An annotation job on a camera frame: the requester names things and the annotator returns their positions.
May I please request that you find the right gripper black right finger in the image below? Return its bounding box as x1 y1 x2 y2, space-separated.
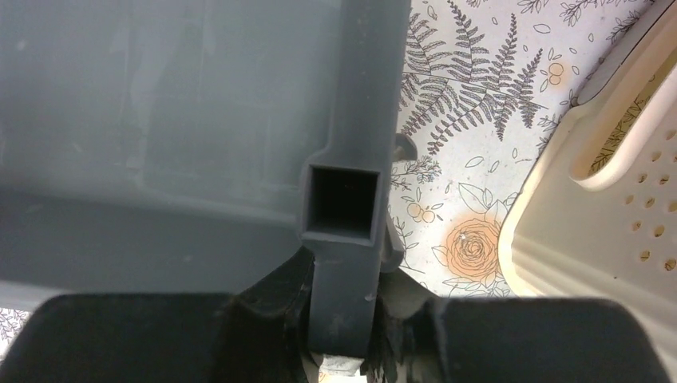
362 270 669 382

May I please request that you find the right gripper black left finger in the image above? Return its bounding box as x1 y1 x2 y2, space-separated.
1 248 315 382

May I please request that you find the cream plastic laundry basket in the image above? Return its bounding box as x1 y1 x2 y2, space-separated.
498 1 676 376

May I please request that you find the grey plastic storage bin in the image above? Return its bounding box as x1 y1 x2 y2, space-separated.
1 1 410 358

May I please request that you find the floral patterned table mat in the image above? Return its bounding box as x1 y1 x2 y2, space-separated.
27 1 658 382

